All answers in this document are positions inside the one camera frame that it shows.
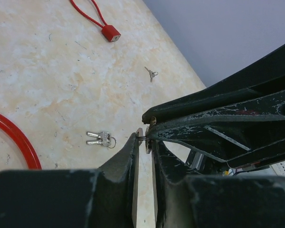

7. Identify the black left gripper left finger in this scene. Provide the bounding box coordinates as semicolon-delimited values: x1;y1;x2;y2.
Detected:
0;133;139;228

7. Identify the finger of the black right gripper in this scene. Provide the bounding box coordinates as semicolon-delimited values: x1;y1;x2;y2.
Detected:
148;90;285;168
142;44;285;124

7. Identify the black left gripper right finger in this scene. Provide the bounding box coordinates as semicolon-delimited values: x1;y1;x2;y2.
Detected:
152;141;285;228

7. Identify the silver key bunch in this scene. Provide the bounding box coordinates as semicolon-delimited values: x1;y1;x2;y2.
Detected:
86;131;116;149
136;116;157;154

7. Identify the red cable lock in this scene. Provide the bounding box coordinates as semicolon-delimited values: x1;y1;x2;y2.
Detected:
0;114;42;170

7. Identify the small silver key pair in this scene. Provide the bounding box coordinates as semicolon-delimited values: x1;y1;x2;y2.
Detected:
144;67;158;83

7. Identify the red cable padlock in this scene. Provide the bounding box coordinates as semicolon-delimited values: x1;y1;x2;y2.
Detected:
68;0;122;43

